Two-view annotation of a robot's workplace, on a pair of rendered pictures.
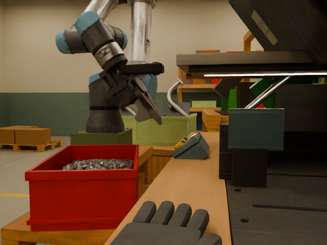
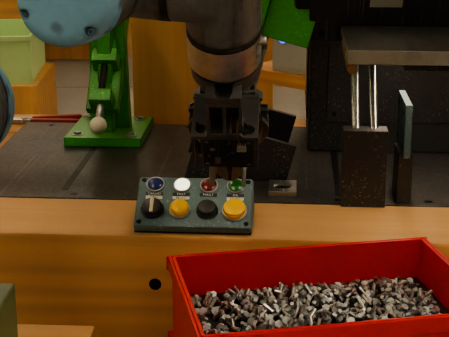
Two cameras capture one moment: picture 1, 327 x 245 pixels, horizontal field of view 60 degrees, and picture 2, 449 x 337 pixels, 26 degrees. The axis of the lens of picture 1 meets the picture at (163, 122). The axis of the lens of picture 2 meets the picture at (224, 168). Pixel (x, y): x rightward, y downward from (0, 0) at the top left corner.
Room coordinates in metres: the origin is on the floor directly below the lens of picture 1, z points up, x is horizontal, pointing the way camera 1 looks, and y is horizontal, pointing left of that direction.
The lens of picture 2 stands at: (0.91, 1.11, 1.34)
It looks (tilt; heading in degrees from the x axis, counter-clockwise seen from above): 17 degrees down; 263
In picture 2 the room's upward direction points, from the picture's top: straight up
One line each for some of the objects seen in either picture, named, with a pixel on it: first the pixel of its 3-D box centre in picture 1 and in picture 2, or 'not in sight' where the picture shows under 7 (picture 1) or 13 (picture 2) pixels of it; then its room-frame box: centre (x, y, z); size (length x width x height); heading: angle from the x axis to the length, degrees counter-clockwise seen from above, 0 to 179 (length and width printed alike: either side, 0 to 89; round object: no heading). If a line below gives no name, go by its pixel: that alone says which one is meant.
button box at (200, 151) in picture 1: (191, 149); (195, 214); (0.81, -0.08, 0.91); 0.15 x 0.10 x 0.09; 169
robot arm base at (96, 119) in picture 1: (104, 118); not in sight; (1.12, 0.23, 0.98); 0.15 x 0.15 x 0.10
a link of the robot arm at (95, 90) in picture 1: (105, 88); not in sight; (1.12, 0.23, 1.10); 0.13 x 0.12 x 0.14; 74
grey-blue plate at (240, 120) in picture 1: (255, 147); (403, 146); (0.51, -0.17, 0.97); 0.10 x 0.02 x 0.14; 79
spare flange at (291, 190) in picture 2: not in sight; (282, 188); (0.67, -0.20, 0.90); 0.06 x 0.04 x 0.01; 79
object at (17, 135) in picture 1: (27, 137); not in sight; (6.10, 2.95, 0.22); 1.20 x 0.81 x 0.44; 79
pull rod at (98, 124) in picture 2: not in sight; (99, 114); (0.93, -0.45, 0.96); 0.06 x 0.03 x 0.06; 79
